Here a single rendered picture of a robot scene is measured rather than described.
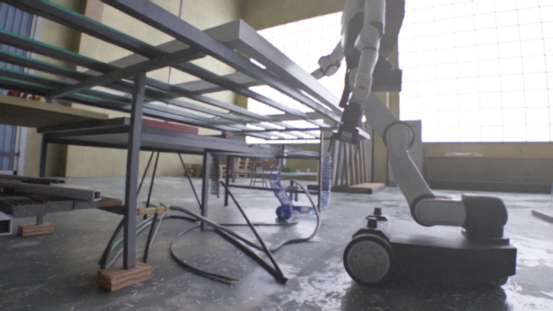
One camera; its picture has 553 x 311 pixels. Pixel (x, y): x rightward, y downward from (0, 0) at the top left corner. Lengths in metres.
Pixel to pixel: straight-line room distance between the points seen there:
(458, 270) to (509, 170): 7.92
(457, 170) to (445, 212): 7.55
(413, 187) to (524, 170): 7.92
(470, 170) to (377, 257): 7.83
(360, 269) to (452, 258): 0.35
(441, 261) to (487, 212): 0.30
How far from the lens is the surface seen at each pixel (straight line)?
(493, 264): 1.28
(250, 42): 0.99
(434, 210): 1.27
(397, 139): 1.26
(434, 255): 1.18
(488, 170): 8.94
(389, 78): 1.37
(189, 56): 0.94
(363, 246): 1.13
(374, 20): 1.27
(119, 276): 1.12
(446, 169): 8.79
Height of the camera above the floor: 0.45
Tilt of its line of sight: 4 degrees up
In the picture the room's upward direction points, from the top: 2 degrees clockwise
